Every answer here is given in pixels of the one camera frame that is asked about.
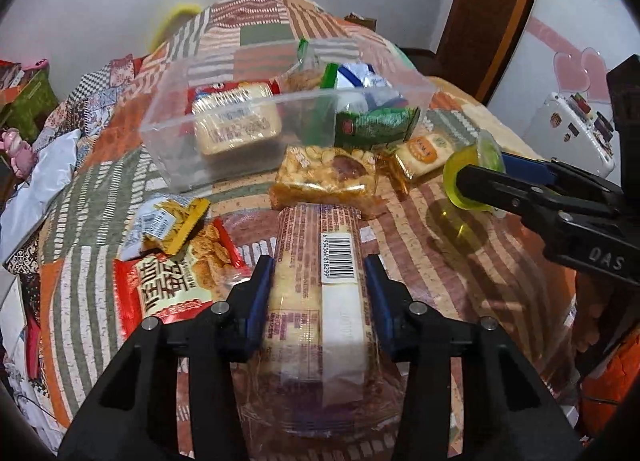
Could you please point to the yellow pillow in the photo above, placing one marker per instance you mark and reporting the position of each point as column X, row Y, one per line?
column 177, row 17

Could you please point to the orange label rice cake pack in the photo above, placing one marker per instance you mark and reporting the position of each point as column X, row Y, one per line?
column 412, row 162

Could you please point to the red fried snack bag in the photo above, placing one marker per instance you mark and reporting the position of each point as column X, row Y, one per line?
column 176, row 288

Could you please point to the white appliance with stickers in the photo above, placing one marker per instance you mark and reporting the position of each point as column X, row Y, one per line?
column 562, row 131

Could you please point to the clear plastic storage bin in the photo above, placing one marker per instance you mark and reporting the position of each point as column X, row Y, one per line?
column 308, row 117

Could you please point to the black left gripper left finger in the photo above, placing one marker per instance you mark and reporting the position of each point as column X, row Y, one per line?
column 131, row 412

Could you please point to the green snack bag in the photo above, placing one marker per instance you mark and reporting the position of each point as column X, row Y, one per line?
column 379, row 128

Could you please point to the red cartoon snack bag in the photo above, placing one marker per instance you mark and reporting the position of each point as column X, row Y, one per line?
column 205, row 97

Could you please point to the peanut candy clear pack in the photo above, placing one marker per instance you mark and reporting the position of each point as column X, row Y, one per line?
column 327, row 175

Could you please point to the white plastic bag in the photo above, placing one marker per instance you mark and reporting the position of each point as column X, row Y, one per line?
column 32, row 201

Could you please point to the green gift box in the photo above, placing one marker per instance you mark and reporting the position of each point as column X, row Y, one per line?
column 30, row 109

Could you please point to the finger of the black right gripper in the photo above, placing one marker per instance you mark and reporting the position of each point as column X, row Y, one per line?
column 562, row 178
column 546, row 212

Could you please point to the pink plush toy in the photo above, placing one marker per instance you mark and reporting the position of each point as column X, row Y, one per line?
column 21, row 155

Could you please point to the blue white snack bag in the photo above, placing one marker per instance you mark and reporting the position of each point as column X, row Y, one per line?
column 363, row 90

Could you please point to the yellow small snack packet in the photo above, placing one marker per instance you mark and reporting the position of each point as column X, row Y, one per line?
column 163, row 222

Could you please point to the long barcode biscuit pack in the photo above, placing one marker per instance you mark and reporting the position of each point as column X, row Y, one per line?
column 319, row 370

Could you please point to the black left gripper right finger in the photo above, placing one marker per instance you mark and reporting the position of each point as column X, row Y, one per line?
column 508, row 412

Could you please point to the green jelly cup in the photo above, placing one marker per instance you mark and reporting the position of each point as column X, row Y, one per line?
column 464, row 175

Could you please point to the beige rice cracker pack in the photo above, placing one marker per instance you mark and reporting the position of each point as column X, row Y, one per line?
column 228, row 127

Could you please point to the brown cardboard box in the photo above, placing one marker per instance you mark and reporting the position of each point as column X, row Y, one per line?
column 365, row 22

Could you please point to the brown wooden door frame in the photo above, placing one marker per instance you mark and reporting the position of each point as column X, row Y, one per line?
column 478, row 42

